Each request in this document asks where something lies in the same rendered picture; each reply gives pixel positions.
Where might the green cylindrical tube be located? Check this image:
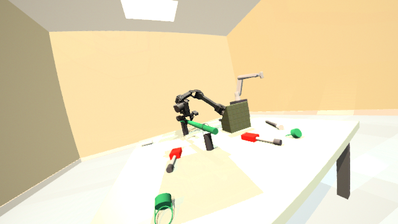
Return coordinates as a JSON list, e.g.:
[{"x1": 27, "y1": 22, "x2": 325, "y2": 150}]
[{"x1": 187, "y1": 120, "x2": 219, "y2": 135}]

